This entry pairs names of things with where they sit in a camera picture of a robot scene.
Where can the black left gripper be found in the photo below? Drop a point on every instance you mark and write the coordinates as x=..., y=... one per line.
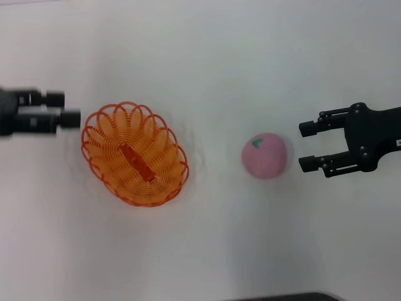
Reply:
x=8, y=113

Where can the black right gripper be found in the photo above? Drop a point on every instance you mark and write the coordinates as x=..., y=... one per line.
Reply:
x=372, y=135

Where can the pink plush peach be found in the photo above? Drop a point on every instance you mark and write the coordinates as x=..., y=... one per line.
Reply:
x=264, y=155

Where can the dark robot torso edge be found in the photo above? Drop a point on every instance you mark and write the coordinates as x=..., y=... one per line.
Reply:
x=282, y=297

